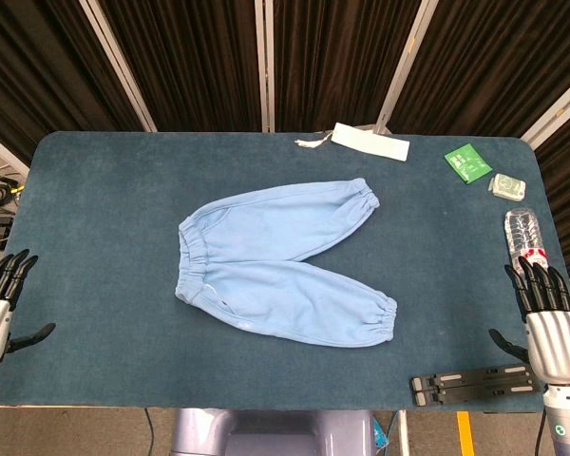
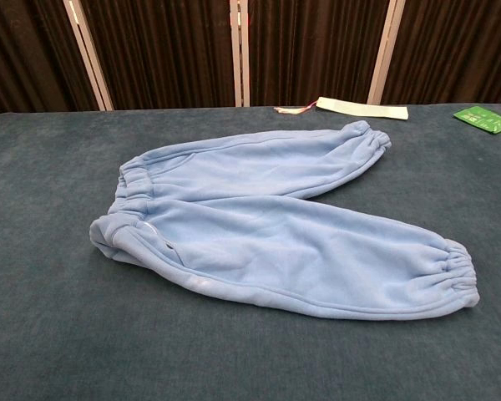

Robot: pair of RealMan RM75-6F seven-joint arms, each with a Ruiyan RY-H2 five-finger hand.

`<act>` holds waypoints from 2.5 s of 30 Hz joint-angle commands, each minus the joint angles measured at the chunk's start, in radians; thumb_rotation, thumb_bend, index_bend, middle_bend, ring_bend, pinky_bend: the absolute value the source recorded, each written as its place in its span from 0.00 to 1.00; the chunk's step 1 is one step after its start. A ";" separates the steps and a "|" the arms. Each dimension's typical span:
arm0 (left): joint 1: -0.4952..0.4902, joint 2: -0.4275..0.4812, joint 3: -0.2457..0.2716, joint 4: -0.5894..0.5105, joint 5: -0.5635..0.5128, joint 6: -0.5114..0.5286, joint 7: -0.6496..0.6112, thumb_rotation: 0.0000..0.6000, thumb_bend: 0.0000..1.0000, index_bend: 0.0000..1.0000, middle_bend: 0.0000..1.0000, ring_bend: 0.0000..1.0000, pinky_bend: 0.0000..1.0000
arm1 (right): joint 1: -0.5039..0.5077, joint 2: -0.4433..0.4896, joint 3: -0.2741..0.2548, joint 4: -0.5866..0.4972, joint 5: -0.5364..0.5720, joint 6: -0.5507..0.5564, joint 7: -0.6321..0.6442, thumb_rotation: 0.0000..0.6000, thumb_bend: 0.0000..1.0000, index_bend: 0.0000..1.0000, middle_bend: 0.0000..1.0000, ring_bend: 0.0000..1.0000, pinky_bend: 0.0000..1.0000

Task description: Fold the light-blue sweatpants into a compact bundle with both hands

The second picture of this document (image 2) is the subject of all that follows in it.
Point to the light blue sweatpants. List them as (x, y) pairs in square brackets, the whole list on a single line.
[(275, 250)]

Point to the green foil packet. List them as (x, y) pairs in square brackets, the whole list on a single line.
[(484, 119)]

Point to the dark curtain partition panel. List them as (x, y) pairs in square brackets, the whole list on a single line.
[(25, 50), (163, 50), (455, 46), (313, 46)]

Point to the long white paper tag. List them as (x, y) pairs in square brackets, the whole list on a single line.
[(359, 108)]

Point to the blue felt table cover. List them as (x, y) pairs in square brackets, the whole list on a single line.
[(67, 334)]

